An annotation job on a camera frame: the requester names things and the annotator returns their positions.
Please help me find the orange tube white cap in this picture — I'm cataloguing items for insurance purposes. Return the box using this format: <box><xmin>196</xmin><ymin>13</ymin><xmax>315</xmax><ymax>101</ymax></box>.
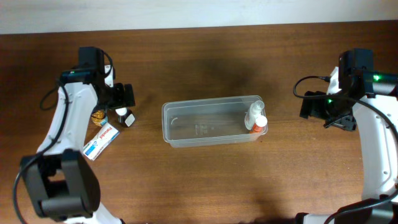
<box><xmin>249</xmin><ymin>115</ymin><xmax>268</xmax><ymax>134</ymax></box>

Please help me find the white spray bottle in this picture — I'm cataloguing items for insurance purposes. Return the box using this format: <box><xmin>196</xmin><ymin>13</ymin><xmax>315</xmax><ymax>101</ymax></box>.
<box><xmin>244</xmin><ymin>100</ymin><xmax>264</xmax><ymax>130</ymax></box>

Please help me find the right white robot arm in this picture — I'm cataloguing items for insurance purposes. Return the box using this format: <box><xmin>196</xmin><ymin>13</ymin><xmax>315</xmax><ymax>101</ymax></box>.
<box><xmin>295</xmin><ymin>72</ymin><xmax>397</xmax><ymax>223</ymax></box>

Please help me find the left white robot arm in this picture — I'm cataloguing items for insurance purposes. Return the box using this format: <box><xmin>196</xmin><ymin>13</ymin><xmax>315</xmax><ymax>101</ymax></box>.
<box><xmin>17</xmin><ymin>65</ymin><xmax>135</xmax><ymax>223</ymax></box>

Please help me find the clear plastic container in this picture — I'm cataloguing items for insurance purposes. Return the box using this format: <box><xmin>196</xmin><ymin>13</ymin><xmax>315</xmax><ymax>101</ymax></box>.
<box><xmin>162</xmin><ymin>95</ymin><xmax>268</xmax><ymax>147</ymax></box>

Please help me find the dark bottle white cap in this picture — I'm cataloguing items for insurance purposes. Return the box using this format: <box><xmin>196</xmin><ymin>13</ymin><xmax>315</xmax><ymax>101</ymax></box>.
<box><xmin>116</xmin><ymin>108</ymin><xmax>136</xmax><ymax>128</ymax></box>

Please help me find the white red medicine box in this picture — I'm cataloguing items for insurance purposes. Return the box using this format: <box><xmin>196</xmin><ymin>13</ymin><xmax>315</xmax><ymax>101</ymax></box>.
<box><xmin>83</xmin><ymin>123</ymin><xmax>119</xmax><ymax>161</ymax></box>

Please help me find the left black cable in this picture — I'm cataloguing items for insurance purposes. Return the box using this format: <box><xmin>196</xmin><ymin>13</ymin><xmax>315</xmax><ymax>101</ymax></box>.
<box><xmin>12</xmin><ymin>49</ymin><xmax>114</xmax><ymax>224</ymax></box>

